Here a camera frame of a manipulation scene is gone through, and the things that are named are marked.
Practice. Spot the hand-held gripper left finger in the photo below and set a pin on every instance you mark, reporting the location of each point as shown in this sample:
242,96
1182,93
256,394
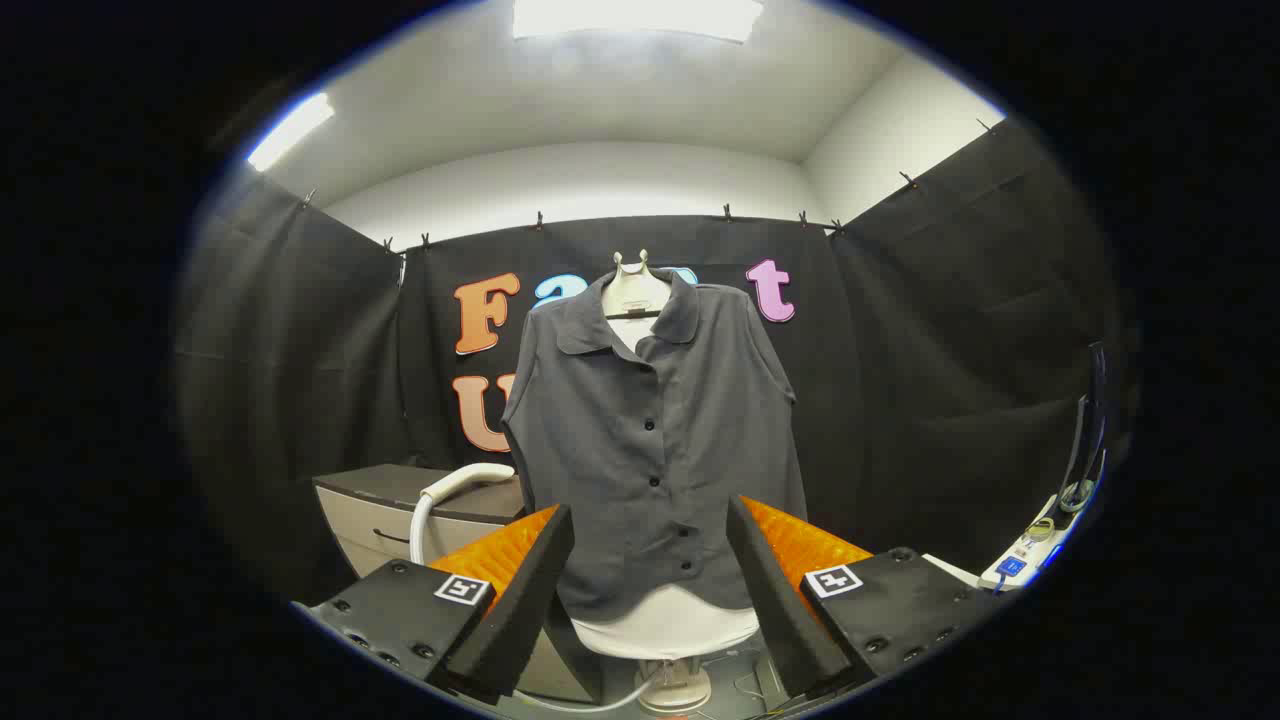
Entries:
520,610

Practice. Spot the white mannequin torso stand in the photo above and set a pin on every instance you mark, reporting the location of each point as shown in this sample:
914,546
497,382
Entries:
670,630

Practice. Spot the row of black backdrop clips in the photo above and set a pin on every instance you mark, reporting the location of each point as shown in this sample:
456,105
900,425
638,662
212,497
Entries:
538,220

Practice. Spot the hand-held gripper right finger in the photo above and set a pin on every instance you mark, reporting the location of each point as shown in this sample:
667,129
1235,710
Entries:
785,610

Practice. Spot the white power strip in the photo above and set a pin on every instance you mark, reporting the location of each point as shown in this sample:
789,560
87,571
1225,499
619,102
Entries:
1025,555

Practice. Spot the black clothes hanger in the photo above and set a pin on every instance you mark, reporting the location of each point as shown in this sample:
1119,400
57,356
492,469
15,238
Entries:
635,314

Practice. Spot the large ceiling light panel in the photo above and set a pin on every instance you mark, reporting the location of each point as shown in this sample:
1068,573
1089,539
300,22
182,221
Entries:
640,18

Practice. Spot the narrow ceiling light panel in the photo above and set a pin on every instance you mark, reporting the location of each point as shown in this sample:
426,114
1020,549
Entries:
290,130

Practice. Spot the black metal stand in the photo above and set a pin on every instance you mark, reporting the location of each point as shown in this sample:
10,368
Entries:
1085,440

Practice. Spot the grey short-sleeved button shirt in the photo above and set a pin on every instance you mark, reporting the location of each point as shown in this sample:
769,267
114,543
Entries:
650,480

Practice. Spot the white sheet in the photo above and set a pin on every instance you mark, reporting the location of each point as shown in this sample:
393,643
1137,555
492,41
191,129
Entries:
950,570

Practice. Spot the grey drawer cabinet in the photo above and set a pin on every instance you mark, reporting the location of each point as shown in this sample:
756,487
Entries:
370,520

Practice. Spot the black backdrop cloth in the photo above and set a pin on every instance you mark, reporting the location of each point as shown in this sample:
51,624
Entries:
900,400

